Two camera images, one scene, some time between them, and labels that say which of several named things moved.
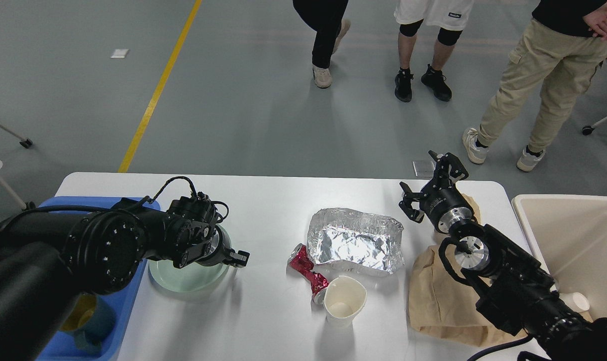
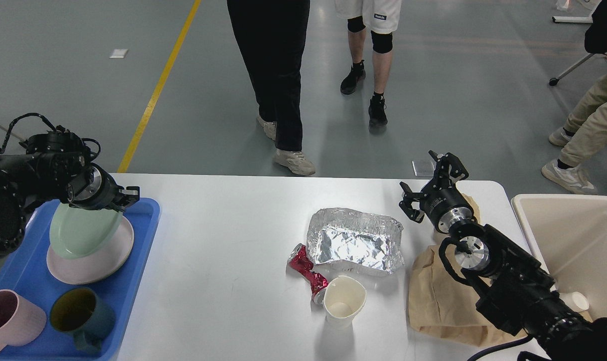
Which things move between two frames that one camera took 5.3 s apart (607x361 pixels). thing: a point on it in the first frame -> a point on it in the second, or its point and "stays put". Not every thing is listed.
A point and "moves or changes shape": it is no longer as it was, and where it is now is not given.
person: (451, 17) -> (383, 16)
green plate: (193, 278) moves or changes shape
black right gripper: (441, 200) stays put
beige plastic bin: (581, 239) stays put
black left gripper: (219, 251) -> (95, 189)
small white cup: (576, 301) stays put
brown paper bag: (440, 302) stays put
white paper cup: (344, 297) stays put
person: (325, 18) -> (272, 34)
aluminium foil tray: (355, 239) stays put
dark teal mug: (92, 320) stays put
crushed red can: (300, 259) stays put
